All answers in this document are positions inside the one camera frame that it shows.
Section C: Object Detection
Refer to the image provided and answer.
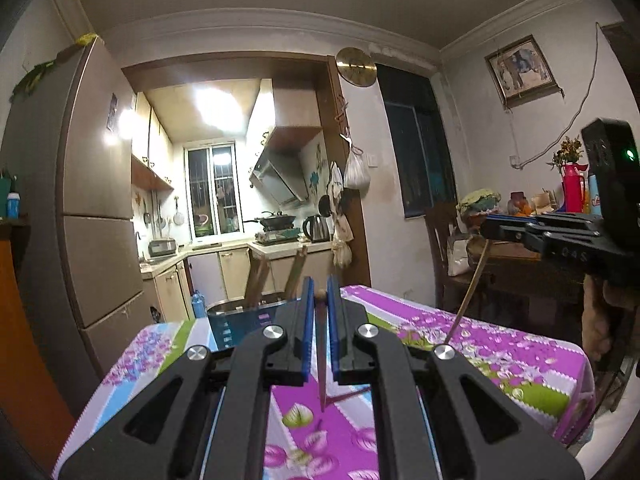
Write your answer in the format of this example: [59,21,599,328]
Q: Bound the brown wooden chopstick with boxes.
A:
[243,255,264,309]
[314,290,329,414]
[446,240,491,347]
[283,244,309,301]
[325,388,372,404]

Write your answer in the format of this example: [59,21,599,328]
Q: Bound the blue and white can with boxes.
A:
[587,175,603,214]

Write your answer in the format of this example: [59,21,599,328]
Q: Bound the dried flower bouquet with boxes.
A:
[547,137,584,171]

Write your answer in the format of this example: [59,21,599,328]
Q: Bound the beige base cabinets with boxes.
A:
[140,245,251,322]

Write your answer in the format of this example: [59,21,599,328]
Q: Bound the steel electric kettle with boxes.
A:
[302,214,331,243]

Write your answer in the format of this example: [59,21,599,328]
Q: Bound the gas stove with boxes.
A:
[255,227,301,246]

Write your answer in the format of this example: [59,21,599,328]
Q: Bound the steel range hood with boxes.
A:
[249,141,310,206]

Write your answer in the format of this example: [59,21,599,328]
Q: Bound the brown refrigerator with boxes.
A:
[0,37,147,377]

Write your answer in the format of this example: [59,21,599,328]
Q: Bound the wooden side table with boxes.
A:
[467,232,597,347]

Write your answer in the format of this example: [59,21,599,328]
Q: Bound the dark window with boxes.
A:
[374,62,459,219]

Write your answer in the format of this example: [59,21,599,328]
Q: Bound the wall cabinet above range hood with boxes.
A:
[245,79,324,150]

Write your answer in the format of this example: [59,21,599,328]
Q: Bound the purple floral tablecloth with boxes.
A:
[52,284,596,480]

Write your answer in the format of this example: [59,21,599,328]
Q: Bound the green box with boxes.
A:
[0,169,14,221]

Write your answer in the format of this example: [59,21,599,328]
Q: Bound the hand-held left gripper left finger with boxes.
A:
[52,276,316,480]

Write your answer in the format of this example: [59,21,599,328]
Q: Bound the orange wooden cabinet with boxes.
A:
[0,220,77,467]

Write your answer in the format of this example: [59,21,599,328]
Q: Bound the wooden chair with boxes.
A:
[424,205,482,312]

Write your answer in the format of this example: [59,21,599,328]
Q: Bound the kitchen window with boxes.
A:
[183,142,239,239]

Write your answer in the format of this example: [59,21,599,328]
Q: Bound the white hanging plastic bag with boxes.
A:
[344,146,372,191]

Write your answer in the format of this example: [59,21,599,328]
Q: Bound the red thermos flask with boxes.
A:
[562,162,587,214]

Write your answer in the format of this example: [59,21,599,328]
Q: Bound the wall cable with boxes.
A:
[509,22,601,171]

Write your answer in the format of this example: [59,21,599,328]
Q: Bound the black wok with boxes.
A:
[242,212,297,231]

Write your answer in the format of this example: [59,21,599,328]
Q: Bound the hanging white cloth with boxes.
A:
[327,162,345,202]

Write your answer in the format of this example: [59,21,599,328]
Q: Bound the long row of wall cabinets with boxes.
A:
[131,92,175,192]

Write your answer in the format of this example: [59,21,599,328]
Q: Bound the gold wall clock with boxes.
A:
[335,47,379,87]

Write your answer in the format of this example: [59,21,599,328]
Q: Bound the person's right hand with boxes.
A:
[581,278,619,362]

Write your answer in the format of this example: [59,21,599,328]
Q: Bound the beige kitchen counter unit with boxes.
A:
[248,240,342,302]

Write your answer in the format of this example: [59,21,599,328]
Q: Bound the blue utensil holder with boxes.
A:
[206,296,301,352]

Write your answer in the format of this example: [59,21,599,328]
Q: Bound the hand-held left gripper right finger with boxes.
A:
[327,275,586,480]

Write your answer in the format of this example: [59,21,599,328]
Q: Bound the ceiling light panel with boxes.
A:
[192,85,241,129]

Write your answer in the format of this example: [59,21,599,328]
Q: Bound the green cloth bundle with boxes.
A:
[457,188,501,216]

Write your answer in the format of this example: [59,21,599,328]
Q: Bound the flower wall sticker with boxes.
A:
[307,142,324,197]

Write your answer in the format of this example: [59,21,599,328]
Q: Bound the framed elephant picture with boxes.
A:
[483,35,557,107]

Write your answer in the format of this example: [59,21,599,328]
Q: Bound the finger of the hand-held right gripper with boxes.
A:
[479,222,602,263]
[486,211,602,229]

